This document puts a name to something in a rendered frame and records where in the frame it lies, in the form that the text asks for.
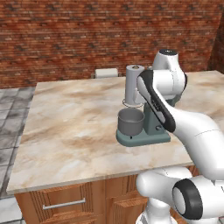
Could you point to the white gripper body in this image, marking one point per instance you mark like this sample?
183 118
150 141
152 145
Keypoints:
139 96

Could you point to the wooden cupboard door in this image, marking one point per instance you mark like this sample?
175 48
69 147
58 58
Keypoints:
122 198

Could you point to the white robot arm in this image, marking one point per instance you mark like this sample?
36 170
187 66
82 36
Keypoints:
198 137

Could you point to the grey metal mixer bowl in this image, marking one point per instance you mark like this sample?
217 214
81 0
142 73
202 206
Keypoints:
130 123

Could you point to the teal stand mixer base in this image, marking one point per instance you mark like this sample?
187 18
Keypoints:
151 125

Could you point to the wooden drawer front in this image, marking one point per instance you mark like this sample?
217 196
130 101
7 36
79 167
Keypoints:
73 218
32 201

